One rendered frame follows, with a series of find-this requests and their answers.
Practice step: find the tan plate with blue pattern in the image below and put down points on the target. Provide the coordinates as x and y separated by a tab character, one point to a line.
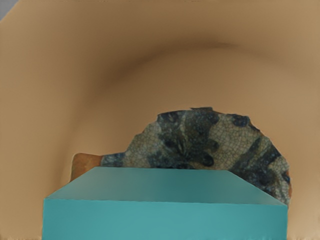
75	75

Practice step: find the teal cube block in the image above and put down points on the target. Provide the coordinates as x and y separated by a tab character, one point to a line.
162	212

